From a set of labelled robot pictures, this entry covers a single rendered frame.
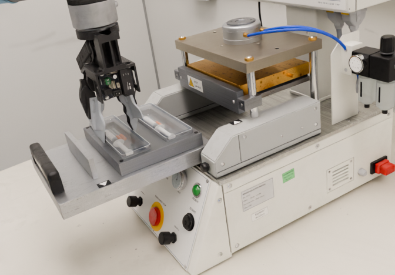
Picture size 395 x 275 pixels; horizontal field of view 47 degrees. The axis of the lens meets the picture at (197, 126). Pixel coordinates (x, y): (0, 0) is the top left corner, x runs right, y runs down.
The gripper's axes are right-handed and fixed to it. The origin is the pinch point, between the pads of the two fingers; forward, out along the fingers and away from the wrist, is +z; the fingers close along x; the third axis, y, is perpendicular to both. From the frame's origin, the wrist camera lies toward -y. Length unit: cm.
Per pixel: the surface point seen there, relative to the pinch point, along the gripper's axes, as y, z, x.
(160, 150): 10.0, 1.9, 4.0
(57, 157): -5.9, 4.2, -10.9
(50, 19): -147, 3, 24
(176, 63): -128, 35, 76
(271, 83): 10.3, -3.2, 29.0
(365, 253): 32, 26, 32
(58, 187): 7.5, 2.9, -14.0
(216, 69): -1.5, -4.8, 24.1
